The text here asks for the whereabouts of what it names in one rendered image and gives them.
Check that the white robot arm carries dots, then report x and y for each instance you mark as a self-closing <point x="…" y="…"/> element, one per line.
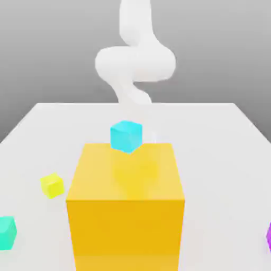
<point x="135" y="61"/>

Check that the small cyan cube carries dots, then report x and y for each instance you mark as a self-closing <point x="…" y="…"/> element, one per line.
<point x="126" y="136"/>

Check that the small yellow cube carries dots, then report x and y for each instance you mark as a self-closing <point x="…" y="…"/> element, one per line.
<point x="52" y="185"/>

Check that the small turquoise cube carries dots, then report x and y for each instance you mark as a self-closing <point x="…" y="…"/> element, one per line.
<point x="6" y="232"/>

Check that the small purple cube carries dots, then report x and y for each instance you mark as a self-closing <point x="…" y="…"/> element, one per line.
<point x="269" y="236"/>

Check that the large orange box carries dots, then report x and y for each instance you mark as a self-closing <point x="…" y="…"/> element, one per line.
<point x="125" y="211"/>

